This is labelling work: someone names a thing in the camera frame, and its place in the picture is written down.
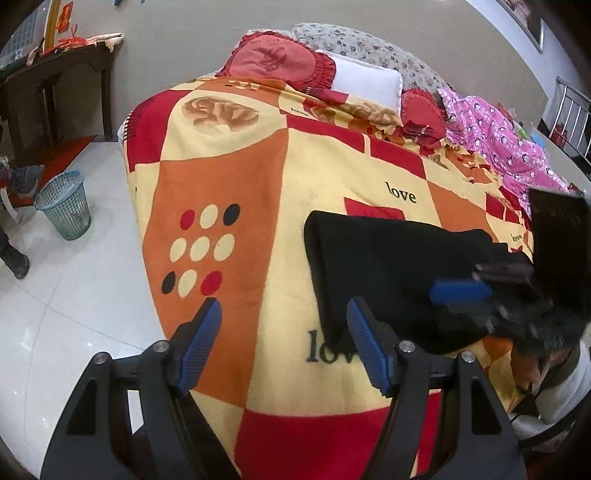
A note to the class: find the floral grey pillow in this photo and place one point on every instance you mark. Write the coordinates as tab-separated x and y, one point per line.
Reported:
369	46

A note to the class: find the pink cloth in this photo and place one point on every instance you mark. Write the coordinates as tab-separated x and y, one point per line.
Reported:
101	40

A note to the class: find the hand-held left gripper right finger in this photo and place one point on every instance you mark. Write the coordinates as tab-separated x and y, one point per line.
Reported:
367	344

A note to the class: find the red floor mat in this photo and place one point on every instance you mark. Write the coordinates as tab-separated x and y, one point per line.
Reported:
64	154

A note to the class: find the red wall hanging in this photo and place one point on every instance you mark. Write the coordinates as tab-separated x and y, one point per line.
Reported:
65	16

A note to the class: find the red tasselled ornament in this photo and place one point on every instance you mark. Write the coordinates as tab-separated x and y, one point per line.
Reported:
69	42

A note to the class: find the small red frilled cushion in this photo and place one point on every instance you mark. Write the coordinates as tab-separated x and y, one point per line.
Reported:
420	108

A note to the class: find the white pillow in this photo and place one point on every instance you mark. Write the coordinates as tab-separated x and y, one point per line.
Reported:
364	78

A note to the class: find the black pants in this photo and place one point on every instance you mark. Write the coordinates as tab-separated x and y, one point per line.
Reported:
392	277

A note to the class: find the person's right forearm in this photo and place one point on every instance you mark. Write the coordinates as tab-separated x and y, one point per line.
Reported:
565	397

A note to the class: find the teal mesh waste basket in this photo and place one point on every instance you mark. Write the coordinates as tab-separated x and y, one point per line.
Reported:
64	207

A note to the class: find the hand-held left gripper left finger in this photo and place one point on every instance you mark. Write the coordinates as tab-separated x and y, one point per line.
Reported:
203	337

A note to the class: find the grey shoe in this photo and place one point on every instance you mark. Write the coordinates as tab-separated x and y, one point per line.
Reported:
25	177

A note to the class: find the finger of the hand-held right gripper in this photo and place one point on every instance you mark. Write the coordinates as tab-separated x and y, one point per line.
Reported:
505	272
461	291

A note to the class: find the pink penguin print quilt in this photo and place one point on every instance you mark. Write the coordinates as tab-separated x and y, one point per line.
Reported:
498	134

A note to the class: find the red orange yellow printed blanket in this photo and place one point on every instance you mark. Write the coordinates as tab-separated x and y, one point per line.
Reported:
258	184

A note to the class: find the large red frilled cushion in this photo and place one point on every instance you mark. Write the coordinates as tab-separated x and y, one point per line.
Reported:
272	57

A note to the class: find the metal stair railing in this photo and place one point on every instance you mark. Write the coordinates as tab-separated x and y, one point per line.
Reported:
570	115

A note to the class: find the framed wall picture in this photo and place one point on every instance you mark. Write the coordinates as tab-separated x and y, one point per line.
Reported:
526	23

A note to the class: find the dark wooden side table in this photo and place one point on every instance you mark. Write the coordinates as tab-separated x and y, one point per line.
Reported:
69	60

